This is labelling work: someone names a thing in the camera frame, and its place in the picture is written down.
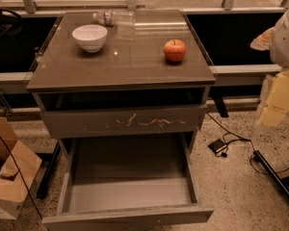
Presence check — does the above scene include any drawer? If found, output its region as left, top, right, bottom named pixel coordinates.
left=41, top=105, right=206, bottom=139
left=42, top=133, right=213, bottom=231

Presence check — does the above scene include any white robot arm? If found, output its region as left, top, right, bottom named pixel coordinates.
left=250, top=9, right=289, bottom=128

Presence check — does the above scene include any grey drawer cabinet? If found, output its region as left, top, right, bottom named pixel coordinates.
left=27, top=11, right=215, bottom=152

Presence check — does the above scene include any metal window railing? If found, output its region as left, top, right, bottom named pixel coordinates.
left=0, top=64, right=281, bottom=94

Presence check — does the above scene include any black metal stand leg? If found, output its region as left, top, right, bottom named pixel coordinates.
left=253, top=150, right=289, bottom=202

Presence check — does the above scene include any black power adapter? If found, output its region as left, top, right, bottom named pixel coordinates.
left=208, top=139, right=227, bottom=154

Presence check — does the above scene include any red apple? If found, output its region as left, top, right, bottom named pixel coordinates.
left=164, top=39, right=186, bottom=63

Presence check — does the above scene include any clear plastic water bottle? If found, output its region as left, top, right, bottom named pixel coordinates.
left=92, top=10, right=135, bottom=27

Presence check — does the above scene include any white ceramic bowl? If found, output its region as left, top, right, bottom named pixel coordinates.
left=72, top=24, right=108, bottom=53

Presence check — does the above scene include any black left stand leg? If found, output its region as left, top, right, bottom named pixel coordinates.
left=37, top=143, right=61, bottom=199

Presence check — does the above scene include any open cardboard box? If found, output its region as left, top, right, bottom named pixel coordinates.
left=0, top=117, right=41, bottom=219

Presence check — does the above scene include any black floor cable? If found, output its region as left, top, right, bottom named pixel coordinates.
left=205, top=112, right=289, bottom=175

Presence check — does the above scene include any black thin cable left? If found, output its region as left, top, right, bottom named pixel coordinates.
left=0, top=122, right=44, bottom=220

